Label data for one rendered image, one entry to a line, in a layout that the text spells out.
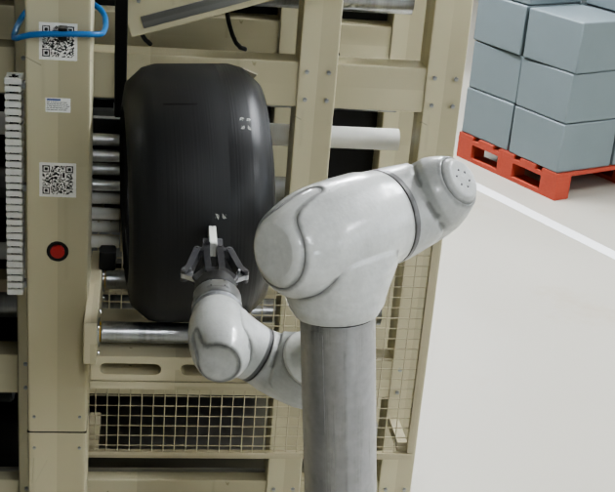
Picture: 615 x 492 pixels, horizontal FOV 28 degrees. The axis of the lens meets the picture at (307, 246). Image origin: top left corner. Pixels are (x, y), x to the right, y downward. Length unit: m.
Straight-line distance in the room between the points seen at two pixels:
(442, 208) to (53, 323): 1.30
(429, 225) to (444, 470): 2.43
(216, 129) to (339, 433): 0.97
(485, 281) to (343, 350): 3.87
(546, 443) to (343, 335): 2.71
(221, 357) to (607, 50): 4.76
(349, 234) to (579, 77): 5.03
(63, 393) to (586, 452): 2.03
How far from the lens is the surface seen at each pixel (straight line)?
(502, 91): 6.86
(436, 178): 1.61
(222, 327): 2.05
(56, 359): 2.75
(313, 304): 1.54
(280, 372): 2.09
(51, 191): 2.60
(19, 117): 2.57
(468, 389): 4.50
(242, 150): 2.43
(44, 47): 2.51
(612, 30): 6.56
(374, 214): 1.54
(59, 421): 2.83
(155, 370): 2.67
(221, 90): 2.51
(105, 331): 2.63
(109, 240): 3.06
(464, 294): 5.28
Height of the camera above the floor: 2.07
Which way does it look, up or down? 22 degrees down
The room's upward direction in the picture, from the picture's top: 5 degrees clockwise
